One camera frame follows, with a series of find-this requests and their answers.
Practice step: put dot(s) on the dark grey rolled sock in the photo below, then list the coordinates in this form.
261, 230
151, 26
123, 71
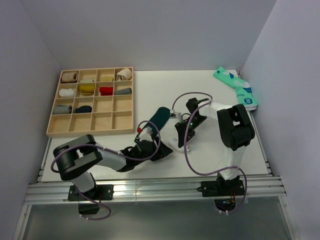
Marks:
124, 91

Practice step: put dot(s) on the dark green reindeer sock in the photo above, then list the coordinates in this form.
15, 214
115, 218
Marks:
161, 117

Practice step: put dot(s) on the mustard yellow rolled sock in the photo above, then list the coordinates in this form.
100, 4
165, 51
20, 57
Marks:
87, 89

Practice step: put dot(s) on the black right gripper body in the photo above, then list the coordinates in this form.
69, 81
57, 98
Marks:
194, 122

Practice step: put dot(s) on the cream brown rolled sock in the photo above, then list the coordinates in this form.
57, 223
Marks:
124, 75

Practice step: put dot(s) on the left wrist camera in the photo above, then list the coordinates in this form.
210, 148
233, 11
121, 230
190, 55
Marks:
145, 132

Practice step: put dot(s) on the dark navy rolled sock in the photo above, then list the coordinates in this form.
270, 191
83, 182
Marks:
83, 109

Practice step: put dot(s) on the red rolled sock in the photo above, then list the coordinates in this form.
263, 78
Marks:
106, 90

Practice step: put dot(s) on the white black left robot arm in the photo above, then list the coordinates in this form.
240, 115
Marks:
76, 157

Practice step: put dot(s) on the beige rolled sock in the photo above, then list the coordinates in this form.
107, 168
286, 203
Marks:
69, 77

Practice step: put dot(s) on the white rolled sock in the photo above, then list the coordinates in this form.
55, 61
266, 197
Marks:
66, 93

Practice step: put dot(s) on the pale green rolled sock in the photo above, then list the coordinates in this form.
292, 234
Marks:
88, 80

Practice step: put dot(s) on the white sock black stripes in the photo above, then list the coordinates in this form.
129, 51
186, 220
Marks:
173, 143

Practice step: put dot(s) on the wooden compartment tray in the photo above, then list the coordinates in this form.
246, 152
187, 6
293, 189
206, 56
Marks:
110, 115

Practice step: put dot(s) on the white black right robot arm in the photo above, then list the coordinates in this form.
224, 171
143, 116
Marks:
235, 128

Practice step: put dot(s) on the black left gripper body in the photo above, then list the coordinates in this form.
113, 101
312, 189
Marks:
155, 153

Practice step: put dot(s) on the mint green patterned sock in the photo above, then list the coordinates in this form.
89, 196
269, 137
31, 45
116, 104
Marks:
242, 88

